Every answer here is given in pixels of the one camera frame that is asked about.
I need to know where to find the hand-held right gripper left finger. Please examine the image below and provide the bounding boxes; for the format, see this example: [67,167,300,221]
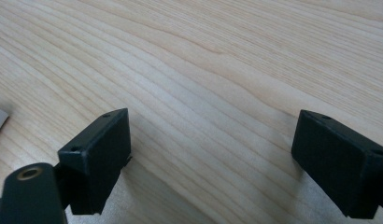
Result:
[57,107,133,217]

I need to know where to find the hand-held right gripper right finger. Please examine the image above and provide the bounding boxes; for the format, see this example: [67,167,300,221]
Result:
[291,108,383,220]

